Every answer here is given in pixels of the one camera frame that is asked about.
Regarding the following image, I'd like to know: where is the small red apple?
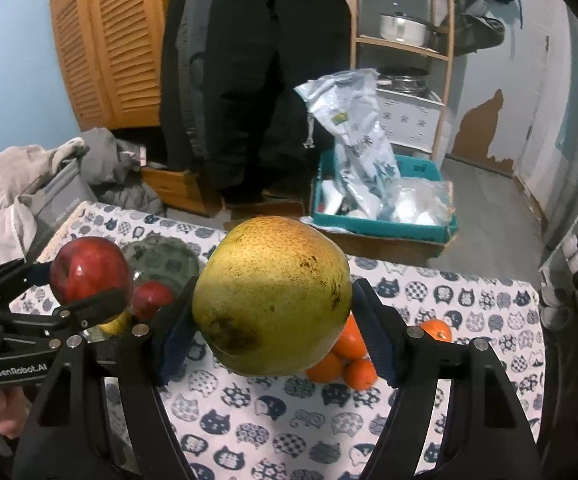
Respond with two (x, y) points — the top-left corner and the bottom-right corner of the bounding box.
(131, 281), (176, 322)

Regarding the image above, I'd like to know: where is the yellow lemon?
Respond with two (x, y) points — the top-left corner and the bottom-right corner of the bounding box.
(98, 310), (132, 336)

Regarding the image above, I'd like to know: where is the grey padded jacket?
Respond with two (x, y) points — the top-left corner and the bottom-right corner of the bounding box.
(75, 127), (166, 217)

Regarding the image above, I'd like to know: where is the grey door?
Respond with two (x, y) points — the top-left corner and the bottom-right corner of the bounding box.
(514, 0), (578, 187)

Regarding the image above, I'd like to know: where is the yellow-green pear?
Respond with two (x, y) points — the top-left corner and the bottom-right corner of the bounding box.
(191, 216), (354, 377)

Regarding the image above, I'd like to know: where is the black jacket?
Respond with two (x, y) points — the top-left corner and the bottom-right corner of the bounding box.
(158, 0), (195, 172)

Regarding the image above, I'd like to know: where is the steel pot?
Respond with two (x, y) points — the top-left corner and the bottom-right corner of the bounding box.
(376, 66), (431, 94)

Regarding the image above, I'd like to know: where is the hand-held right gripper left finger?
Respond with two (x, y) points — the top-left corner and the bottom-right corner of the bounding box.
(16, 277), (206, 480)

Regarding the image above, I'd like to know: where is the wooden drawer box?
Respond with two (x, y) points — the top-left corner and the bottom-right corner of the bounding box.
(141, 166), (221, 217)

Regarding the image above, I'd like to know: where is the light grey fleece garment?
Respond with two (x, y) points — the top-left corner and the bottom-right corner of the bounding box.
(0, 141), (90, 269)

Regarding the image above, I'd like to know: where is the white cooking pot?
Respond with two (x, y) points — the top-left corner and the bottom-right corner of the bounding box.
(379, 10), (441, 49)

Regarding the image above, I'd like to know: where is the white patterned storage box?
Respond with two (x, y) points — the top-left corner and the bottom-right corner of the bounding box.
(375, 87), (446, 154)

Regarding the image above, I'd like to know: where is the green glass bowl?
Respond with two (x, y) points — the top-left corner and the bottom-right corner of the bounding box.
(119, 237), (203, 332)

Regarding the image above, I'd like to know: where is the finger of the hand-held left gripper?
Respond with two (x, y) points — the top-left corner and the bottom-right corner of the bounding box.
(0, 288), (130, 337)
(0, 259), (54, 293)

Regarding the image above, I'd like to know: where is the large red apple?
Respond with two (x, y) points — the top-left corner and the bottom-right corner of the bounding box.
(50, 237), (134, 319)

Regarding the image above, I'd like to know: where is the clear plastic bag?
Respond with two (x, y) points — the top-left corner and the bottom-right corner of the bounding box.
(391, 179), (456, 227)

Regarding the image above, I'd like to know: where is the large orange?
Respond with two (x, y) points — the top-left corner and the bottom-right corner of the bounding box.
(331, 312), (370, 360)

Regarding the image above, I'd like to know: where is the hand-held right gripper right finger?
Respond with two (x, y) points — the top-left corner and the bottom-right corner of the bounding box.
(351, 277), (541, 480)

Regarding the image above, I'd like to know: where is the olive hanging bag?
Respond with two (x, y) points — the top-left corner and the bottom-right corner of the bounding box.
(456, 4), (508, 57)

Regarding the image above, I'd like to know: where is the cat print tablecloth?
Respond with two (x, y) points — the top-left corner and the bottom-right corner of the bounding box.
(9, 200), (543, 480)

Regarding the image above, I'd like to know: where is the small orange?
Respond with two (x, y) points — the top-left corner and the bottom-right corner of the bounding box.
(344, 357), (379, 392)
(304, 350), (347, 384)
(419, 319), (454, 344)

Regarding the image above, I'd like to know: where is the metal shoe rack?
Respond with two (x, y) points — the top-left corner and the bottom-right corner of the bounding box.
(538, 174), (578, 332)

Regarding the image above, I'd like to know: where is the wooden shelf rack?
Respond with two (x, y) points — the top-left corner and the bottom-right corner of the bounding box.
(349, 0), (456, 162)

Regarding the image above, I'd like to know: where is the grey tote bag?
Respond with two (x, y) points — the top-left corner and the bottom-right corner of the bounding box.
(23, 159), (98, 242)

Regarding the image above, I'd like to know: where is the long black coat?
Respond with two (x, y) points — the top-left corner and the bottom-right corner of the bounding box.
(203, 0), (353, 207)

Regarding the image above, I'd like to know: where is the wooden louvered wardrobe door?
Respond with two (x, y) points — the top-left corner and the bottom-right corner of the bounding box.
(96, 0), (181, 129)
(49, 0), (116, 132)

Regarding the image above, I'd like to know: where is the group of shoes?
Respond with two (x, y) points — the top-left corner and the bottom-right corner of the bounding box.
(540, 207), (578, 328)

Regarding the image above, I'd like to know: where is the printed white plastic bag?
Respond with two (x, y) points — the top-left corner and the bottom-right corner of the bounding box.
(293, 69), (403, 219)

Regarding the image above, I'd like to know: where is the teal plastic crate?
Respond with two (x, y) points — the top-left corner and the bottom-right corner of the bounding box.
(310, 150), (458, 244)

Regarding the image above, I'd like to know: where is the person's left hand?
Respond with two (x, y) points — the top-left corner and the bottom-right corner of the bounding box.
(0, 386), (36, 440)

